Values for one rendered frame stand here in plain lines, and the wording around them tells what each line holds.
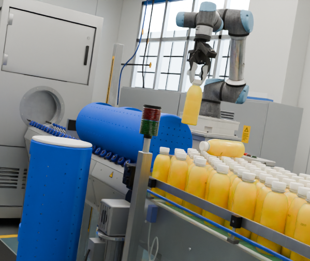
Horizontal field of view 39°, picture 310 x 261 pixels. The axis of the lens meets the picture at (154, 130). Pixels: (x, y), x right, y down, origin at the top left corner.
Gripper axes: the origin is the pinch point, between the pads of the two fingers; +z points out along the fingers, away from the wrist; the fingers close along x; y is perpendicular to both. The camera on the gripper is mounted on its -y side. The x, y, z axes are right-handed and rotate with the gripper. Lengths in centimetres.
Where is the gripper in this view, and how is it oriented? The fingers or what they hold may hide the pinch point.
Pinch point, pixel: (196, 81)
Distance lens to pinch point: 194.4
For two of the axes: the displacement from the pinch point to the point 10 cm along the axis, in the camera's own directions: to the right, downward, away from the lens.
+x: -9.1, -1.6, -3.9
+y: -3.8, -0.7, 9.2
